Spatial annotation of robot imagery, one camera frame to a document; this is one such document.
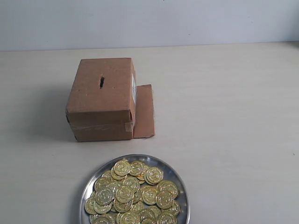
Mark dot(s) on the cardboard box with slot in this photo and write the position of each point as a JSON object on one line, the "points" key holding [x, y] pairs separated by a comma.
{"points": [[106, 104]]}

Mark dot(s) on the round steel plate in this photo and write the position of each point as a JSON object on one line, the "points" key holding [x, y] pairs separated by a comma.
{"points": [[169, 174]]}

